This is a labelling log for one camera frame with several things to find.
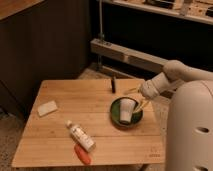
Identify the green round plate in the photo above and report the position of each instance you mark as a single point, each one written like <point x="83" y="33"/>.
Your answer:
<point x="115" y="114"/>

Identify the white sponge block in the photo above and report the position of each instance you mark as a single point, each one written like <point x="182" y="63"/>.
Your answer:
<point x="47" y="108"/>

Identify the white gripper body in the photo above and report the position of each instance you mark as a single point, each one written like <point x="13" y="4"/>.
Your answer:
<point x="155" y="86"/>

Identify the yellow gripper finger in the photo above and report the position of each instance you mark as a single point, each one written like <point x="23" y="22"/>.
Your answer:
<point x="141" y="105"/>
<point x="133" y="90"/>

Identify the white paper cup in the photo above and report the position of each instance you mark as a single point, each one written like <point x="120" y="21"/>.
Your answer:
<point x="126" y="110"/>

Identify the grey metal rail beam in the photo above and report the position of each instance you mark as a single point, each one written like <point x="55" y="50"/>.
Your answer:
<point x="126" y="55"/>

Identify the white plastic bottle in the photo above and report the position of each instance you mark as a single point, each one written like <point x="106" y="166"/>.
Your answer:
<point x="80" y="136"/>

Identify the orange carrot toy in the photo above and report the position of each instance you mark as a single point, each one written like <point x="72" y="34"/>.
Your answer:
<point x="82" y="155"/>

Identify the cluttered upper shelf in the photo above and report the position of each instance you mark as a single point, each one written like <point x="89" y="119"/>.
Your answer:
<point x="193" y="10"/>

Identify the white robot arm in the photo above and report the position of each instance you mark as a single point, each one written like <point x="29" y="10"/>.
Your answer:
<point x="189" y="137"/>

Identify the vertical metal pole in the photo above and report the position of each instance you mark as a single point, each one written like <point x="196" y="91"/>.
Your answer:
<point x="101" y="34"/>

